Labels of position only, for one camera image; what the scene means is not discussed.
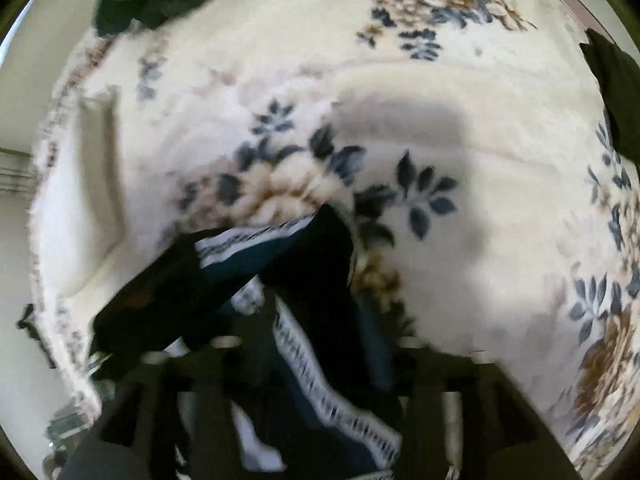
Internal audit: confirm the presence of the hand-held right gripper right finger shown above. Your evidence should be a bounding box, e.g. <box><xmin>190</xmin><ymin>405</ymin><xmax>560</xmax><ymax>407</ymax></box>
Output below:
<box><xmin>395</xmin><ymin>340</ymin><xmax>583</xmax><ymax>480</ymax></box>

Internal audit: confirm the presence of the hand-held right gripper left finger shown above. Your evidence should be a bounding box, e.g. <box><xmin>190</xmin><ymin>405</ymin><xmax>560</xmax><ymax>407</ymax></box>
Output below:
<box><xmin>65</xmin><ymin>342</ymin><xmax>241</xmax><ymax>480</ymax></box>

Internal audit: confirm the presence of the dark blue briefs patterned waistband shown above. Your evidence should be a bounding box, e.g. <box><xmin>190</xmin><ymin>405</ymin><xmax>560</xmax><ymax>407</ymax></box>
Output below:
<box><xmin>90</xmin><ymin>204</ymin><xmax>407</xmax><ymax>480</ymax></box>

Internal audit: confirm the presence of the white floral blanket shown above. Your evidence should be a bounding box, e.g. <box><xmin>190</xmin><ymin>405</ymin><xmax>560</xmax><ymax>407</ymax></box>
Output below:
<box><xmin>29</xmin><ymin>0</ymin><xmax>640</xmax><ymax>480</ymax></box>

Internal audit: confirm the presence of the dark cloth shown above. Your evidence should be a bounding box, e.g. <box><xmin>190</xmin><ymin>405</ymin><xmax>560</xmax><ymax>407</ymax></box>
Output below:
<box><xmin>579</xmin><ymin>27</ymin><xmax>640</xmax><ymax>167</ymax></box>

